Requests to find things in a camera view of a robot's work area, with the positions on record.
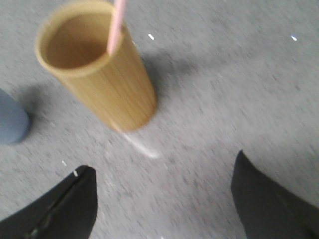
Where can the blue plastic cup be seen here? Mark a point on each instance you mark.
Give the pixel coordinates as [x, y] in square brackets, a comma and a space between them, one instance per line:
[14, 120]

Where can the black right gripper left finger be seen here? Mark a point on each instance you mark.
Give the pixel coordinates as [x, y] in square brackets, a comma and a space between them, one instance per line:
[67, 211]

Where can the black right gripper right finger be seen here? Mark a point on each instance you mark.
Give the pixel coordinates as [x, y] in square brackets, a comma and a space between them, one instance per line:
[266, 209]

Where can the bamboo wooden cylinder holder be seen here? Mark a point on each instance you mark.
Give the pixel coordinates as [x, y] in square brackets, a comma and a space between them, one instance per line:
[72, 46]

